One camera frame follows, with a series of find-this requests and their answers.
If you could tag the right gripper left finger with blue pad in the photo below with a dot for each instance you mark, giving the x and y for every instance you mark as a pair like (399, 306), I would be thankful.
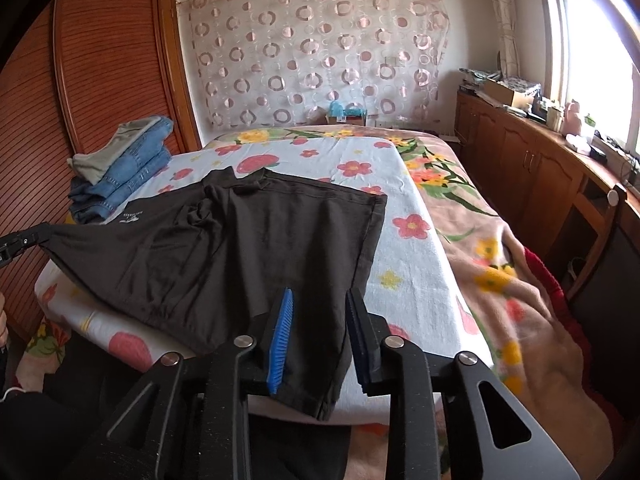
(275, 339)

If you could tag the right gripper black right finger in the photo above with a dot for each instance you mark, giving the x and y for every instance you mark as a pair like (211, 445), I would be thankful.
(372, 359)

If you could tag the black pants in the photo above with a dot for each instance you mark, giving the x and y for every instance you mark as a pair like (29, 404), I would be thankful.
(201, 262)

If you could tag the left hand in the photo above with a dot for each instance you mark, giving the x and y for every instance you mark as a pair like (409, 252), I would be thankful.
(4, 331)

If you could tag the white floral bed sheet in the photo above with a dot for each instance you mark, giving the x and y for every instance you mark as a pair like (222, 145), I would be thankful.
(215, 239)

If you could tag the dark blue folded jeans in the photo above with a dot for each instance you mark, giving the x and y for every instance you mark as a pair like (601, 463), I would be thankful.
(95, 203)

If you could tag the grey folded garment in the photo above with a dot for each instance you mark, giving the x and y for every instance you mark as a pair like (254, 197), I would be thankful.
(93, 166)

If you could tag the light blue folded jeans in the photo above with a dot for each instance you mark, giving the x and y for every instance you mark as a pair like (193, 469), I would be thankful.
(141, 151)

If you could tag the pink floral blanket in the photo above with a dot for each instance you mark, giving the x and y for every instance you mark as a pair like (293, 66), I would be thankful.
(500, 284)

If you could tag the blue item at bed head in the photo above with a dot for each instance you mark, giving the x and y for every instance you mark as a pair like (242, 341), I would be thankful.
(349, 114)

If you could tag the brown wooden sideboard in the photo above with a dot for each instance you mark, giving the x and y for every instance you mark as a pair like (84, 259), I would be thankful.
(531, 177)

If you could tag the cardboard box on sideboard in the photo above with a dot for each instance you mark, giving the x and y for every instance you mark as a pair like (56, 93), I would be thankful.
(513, 92)

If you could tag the wooden chair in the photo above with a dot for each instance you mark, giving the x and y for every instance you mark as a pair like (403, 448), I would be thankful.
(603, 224)

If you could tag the pink circle patterned curtain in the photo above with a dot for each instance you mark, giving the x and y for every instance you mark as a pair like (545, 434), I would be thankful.
(280, 63)

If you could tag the pink figurine on sideboard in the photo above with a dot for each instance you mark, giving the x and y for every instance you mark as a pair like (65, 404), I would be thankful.
(572, 122)

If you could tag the window with wooden frame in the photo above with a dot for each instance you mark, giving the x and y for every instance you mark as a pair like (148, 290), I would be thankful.
(594, 63)

